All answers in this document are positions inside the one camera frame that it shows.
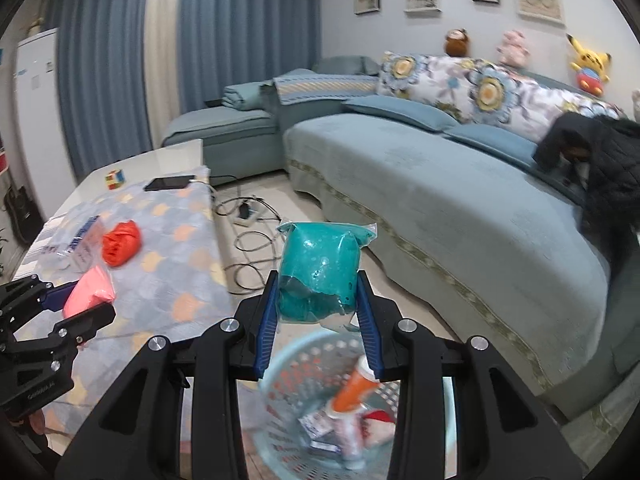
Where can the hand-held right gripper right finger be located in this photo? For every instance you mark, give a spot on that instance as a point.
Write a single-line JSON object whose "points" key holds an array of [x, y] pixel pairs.
{"points": [[368, 332]]}

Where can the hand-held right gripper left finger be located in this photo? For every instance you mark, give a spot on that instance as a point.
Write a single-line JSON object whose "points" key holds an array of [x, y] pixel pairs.
{"points": [[265, 332]]}

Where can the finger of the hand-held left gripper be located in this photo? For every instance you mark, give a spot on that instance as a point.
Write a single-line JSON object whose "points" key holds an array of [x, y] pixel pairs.
{"points": [[90, 321], [57, 297]]}

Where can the pink clay bag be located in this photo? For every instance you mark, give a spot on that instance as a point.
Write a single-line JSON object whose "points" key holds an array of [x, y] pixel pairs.
{"points": [[92, 290]]}

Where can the teal clay bag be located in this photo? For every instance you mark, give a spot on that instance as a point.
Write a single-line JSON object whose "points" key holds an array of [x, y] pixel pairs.
{"points": [[320, 270]]}

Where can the light blue plastic basket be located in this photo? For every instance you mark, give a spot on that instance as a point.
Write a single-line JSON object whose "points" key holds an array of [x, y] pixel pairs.
{"points": [[280, 440]]}

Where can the orange and white tube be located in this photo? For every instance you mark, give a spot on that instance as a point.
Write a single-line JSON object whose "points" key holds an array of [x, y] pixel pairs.
{"points": [[355, 390]]}

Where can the clear bag with blue print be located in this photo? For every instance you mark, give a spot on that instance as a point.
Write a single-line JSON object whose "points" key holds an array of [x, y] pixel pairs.
{"points": [[80, 242]]}

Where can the orange plastic bag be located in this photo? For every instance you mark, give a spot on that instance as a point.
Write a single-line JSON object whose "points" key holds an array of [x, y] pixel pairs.
{"points": [[122, 244]]}

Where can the black bag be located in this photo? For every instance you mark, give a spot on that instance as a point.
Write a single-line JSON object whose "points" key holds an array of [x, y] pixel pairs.
{"points": [[22, 215]]}

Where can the small blue printed packet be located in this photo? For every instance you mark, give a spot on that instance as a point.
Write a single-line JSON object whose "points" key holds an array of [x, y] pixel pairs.
{"points": [[320, 432]]}

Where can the grey patterned table cloth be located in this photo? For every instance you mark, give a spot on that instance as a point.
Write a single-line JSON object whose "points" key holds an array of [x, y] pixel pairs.
{"points": [[175, 240]]}

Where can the white power strip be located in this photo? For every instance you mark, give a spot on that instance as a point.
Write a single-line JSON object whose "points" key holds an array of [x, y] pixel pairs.
{"points": [[247, 212]]}

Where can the colourful puzzle cube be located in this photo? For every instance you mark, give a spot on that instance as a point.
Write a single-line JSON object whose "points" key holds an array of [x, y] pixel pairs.
{"points": [[114, 180]]}

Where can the teal sofa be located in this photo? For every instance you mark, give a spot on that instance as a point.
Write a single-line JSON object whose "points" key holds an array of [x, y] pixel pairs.
{"points": [[425, 185]]}

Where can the black smartphone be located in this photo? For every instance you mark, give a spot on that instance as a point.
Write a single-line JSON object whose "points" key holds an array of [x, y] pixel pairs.
{"points": [[169, 183]]}

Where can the white coffee table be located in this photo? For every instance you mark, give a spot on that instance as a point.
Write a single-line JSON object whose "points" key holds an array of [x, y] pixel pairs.
{"points": [[170, 155]]}

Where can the white standing air conditioner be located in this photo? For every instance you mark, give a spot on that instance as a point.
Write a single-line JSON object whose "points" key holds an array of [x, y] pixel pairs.
{"points": [[40, 110]]}

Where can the teal cushion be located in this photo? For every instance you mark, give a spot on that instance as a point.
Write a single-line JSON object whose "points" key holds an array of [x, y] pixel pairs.
{"points": [[495, 142], [400, 112]]}

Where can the blue pleated curtain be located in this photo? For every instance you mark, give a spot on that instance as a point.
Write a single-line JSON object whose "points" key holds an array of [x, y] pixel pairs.
{"points": [[250, 25], [100, 70]]}

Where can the folded teal blanket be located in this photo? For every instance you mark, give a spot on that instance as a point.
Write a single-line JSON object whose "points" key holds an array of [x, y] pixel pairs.
{"points": [[247, 96]]}

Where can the striped sofa armrest cover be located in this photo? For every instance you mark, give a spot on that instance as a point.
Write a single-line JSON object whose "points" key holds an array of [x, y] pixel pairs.
{"points": [[325, 89]]}

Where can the white sheer curtain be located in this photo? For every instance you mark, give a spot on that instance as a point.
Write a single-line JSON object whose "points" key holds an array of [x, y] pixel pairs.
{"points": [[164, 50]]}

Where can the floral long pillow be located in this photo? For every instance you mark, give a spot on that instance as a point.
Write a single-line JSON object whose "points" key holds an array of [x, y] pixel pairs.
{"points": [[500, 95]]}

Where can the black quilted jacket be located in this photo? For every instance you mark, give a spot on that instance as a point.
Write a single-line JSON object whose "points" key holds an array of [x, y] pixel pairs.
{"points": [[610, 175]]}

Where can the brown monkey plush toy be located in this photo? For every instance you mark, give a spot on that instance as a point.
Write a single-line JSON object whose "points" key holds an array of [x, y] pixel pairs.
{"points": [[457, 44]]}

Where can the pink plush toy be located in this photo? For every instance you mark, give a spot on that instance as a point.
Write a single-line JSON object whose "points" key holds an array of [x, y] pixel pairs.
{"points": [[514, 50]]}

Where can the yellow plush toy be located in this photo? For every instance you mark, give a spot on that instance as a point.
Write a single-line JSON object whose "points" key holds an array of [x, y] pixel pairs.
{"points": [[590, 67]]}

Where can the white plush toy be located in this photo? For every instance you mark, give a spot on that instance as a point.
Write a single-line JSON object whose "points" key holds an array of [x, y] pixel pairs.
{"points": [[636, 105]]}

